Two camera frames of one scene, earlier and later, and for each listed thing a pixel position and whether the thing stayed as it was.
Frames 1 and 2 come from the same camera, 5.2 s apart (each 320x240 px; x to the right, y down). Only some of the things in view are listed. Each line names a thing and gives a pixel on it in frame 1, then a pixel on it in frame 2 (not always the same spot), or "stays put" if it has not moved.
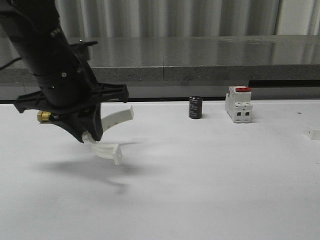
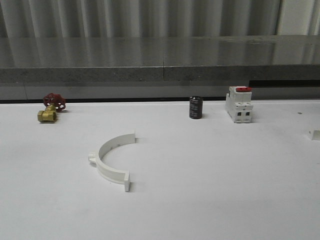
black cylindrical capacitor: (195, 107) stays put
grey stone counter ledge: (188, 58) stays put
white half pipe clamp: (315, 134) stays put
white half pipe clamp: (111, 151) -> (116, 176)
